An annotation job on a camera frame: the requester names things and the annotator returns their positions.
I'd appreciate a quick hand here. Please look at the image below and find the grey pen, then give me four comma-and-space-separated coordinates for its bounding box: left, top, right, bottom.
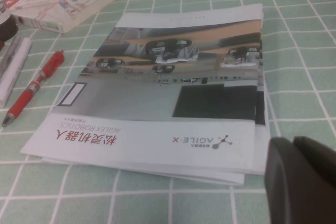
0, 35, 23, 83

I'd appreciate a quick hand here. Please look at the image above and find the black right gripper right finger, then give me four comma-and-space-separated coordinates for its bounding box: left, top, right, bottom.
293, 136, 336, 224

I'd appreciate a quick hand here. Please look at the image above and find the white pen colourful print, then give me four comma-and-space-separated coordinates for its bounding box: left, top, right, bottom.
0, 37, 33, 109

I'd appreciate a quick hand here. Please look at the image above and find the black mesh pen holder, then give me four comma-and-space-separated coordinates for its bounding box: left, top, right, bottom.
0, 0, 19, 51

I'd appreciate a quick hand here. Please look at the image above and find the white AgileX robotics brochure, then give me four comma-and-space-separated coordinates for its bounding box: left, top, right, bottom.
41, 11, 271, 186
20, 3, 265, 175

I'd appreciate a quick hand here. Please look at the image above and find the red gel pen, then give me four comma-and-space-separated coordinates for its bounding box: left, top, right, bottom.
1, 49, 65, 128

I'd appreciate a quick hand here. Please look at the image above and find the green checkered tablecloth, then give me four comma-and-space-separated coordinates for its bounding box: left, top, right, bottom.
0, 0, 336, 224

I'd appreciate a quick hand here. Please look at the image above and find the map-covered gift box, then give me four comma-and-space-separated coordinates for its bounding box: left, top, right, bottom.
1, 0, 128, 34

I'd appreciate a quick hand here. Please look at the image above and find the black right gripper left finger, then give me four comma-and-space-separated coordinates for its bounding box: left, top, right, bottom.
264, 136, 311, 224

